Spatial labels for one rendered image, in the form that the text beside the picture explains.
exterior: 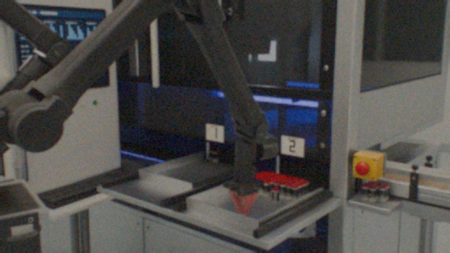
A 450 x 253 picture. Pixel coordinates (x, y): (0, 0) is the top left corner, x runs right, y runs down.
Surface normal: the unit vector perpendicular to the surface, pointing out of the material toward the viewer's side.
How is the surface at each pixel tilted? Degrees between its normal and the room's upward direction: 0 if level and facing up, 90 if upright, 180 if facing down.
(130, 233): 90
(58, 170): 90
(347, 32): 90
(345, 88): 90
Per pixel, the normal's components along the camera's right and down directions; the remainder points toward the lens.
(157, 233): -0.63, 0.15
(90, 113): 0.83, 0.11
